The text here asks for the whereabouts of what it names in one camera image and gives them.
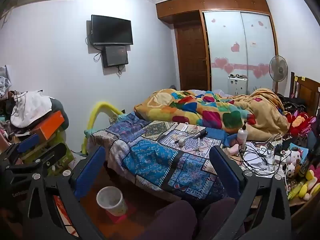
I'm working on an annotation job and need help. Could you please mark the white pump bottle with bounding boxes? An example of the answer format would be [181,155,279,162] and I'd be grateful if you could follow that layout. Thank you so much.
[237,120,248,147]

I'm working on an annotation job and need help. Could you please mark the person's legs in dark trousers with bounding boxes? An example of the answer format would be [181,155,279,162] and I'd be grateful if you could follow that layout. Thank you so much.
[139,197,246,240]

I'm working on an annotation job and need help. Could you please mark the white waste bin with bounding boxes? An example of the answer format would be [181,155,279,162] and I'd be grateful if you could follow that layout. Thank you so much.
[96,186,128,217]

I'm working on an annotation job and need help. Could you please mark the red plush toy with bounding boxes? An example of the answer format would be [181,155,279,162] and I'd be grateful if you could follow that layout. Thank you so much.
[287,112,311,136]

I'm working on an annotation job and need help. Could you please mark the group of pink heart stickers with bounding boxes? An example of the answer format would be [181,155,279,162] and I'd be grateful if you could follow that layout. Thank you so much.
[211,17,272,79]

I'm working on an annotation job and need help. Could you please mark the blue patchwork bedspread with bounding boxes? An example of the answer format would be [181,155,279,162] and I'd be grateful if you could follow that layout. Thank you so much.
[90,112,241,203]

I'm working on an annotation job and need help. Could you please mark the wooden wardrobe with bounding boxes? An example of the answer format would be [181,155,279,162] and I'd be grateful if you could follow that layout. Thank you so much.
[155,0,279,95]

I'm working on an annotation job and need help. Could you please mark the standing fan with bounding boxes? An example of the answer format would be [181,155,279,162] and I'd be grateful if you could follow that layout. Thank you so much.
[269,55,288,93]

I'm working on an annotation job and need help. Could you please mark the red patterned bag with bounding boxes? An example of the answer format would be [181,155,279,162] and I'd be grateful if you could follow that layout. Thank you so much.
[53,194,75,233]

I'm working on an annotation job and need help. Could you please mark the small white cabinet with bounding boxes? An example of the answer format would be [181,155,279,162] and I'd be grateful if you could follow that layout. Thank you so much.
[227,74,249,96]

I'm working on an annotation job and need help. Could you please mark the wooden headboard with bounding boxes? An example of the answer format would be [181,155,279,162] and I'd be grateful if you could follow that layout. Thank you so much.
[290,72,320,117]

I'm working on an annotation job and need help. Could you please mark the black wall television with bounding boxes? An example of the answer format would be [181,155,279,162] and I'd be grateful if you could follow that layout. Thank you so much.
[91,14,133,46]

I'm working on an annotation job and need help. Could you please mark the pile of mixed clothes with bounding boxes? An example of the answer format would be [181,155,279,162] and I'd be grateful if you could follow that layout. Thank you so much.
[0,65,19,140]

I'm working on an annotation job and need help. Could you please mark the brown wooden door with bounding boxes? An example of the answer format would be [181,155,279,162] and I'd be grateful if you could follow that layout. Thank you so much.
[175,24,210,92]

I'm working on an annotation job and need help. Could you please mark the white cloth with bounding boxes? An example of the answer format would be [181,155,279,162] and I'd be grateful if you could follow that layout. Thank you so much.
[10,90,52,128]

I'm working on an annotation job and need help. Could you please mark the green patterned bag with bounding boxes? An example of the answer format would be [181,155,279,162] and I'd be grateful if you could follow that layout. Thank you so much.
[50,127,75,171]

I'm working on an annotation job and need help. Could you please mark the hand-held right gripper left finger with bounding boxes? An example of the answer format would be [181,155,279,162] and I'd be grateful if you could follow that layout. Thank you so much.
[24,145,107,240]

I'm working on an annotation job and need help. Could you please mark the orange box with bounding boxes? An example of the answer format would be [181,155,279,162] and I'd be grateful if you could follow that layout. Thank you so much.
[30,110,65,141]

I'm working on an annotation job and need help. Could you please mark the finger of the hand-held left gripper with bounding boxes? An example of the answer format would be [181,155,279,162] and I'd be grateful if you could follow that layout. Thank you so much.
[6,142,67,178]
[0,133,41,165]

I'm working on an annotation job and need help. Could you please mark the white spotted plush dog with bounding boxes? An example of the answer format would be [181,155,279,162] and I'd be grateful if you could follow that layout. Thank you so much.
[282,147,305,181]

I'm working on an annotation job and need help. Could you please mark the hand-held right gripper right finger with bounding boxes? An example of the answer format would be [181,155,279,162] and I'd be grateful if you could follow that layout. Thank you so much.
[209,145,293,240]

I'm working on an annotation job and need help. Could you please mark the black monitor cable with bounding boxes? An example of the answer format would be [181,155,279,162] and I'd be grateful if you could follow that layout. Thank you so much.
[94,51,126,76]

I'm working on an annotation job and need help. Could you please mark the dark grey cushion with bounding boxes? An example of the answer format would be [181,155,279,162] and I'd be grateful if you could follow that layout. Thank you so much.
[50,97,70,130]

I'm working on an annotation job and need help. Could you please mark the yellow foam tube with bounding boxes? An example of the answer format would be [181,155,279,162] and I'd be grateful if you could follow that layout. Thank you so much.
[84,101,121,153]

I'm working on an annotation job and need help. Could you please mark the colourful fleece blanket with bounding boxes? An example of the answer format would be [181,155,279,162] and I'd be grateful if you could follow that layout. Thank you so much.
[134,87,290,142]

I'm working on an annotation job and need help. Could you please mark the black spray bottle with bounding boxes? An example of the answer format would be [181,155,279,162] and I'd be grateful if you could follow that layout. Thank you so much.
[186,129,208,141]

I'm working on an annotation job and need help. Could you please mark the small black wall monitor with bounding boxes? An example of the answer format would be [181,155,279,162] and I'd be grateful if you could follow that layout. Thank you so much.
[102,45,129,68]

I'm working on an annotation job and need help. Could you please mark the pile of stuffed toys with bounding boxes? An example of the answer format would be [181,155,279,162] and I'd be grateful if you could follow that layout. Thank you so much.
[287,169,320,201]

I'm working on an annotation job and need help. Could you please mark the tangle of cables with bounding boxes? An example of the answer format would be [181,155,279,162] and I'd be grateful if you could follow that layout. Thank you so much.
[237,134,288,178]

